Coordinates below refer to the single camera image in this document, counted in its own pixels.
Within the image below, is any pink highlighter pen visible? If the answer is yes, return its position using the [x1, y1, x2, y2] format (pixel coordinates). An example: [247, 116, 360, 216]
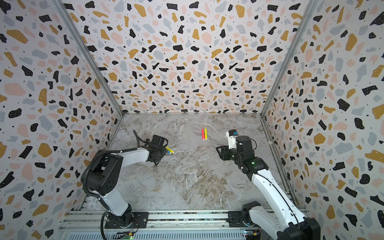
[202, 129, 206, 141]

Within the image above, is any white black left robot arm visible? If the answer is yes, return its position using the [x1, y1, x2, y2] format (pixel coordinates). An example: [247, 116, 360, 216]
[81, 132, 169, 228]

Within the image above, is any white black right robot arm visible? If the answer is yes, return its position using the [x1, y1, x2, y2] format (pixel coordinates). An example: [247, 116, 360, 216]
[216, 130, 321, 240]

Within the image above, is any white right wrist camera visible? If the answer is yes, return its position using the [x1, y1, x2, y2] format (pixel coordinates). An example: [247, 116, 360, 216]
[226, 130, 238, 150]

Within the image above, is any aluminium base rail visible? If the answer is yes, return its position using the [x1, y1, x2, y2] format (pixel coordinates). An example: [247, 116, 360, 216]
[58, 209, 310, 240]

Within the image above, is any metal corner post right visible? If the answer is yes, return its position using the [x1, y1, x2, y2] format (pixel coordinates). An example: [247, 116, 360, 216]
[260, 0, 319, 118]

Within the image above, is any metal corner post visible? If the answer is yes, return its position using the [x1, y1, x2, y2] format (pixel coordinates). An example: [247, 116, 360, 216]
[260, 0, 319, 118]
[52, 1, 124, 118]

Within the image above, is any metal corner post left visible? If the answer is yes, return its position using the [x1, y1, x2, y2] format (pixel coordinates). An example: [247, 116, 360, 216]
[52, 1, 124, 118]

